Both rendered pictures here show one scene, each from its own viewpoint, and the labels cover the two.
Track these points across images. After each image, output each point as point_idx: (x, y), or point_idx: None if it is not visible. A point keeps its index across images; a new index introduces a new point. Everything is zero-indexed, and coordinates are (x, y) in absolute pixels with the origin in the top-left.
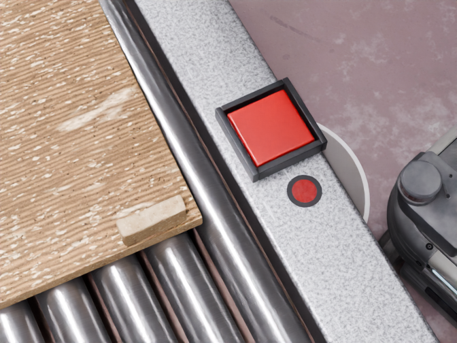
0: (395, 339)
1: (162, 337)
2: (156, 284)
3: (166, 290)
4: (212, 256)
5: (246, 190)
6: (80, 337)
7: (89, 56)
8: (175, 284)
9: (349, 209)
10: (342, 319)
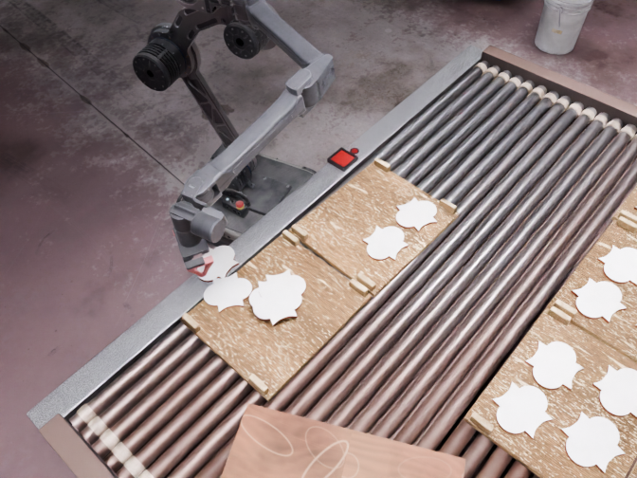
0: (380, 128)
1: (404, 162)
2: None
3: (392, 168)
4: None
5: (360, 160)
6: (413, 174)
7: (343, 195)
8: (391, 164)
9: (354, 142)
10: (381, 137)
